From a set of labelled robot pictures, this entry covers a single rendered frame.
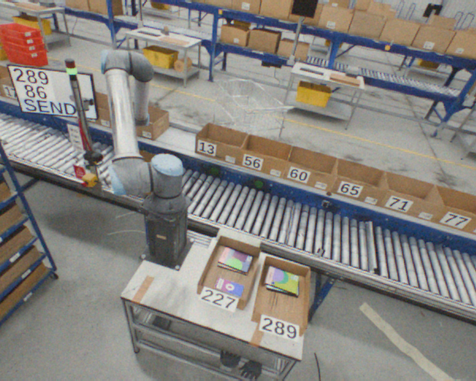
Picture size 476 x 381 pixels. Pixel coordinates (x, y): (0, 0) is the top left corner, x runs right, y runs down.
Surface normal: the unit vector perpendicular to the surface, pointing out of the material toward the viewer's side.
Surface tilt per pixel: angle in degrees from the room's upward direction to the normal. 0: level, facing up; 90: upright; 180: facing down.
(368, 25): 90
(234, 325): 0
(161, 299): 0
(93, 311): 0
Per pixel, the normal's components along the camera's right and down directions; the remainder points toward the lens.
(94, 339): 0.14, -0.76
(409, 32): -0.35, 0.55
